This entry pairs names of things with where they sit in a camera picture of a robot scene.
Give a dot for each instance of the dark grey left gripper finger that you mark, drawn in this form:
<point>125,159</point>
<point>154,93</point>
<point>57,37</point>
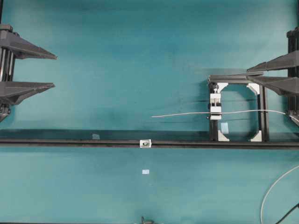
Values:
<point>24,49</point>
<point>13,93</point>

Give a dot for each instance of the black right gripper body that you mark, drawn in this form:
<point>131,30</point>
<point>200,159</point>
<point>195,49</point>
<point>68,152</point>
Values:
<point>293,102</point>

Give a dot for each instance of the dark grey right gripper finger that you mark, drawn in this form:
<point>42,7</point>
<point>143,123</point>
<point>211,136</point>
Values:
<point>287,61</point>
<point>283,86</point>

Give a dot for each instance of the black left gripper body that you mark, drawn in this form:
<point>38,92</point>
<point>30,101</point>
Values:
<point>7,60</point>

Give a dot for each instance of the small white label tape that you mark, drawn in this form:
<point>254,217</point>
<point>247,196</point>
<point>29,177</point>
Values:
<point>146,172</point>

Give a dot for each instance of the metal clip at bottom edge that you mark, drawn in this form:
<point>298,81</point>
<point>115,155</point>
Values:
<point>143,221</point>

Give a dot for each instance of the long black aluminium rail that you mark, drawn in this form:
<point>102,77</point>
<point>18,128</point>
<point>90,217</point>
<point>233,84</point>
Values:
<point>155,143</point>

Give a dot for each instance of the black rectangular profile frame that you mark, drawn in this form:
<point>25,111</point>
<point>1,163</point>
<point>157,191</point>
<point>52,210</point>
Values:
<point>217,83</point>

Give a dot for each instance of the white wire clamp block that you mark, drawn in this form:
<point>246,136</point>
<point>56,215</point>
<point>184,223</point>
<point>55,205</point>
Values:
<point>215,106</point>

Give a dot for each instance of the clear tape patch near frame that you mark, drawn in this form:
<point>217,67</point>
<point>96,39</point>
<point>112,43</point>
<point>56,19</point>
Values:
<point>224,128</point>

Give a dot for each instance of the clear tape patch near rail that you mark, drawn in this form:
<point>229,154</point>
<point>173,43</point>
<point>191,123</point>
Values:
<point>95,137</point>

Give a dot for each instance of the silver metal fitting on rail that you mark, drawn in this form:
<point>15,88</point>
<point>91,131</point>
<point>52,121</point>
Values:
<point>145,143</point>

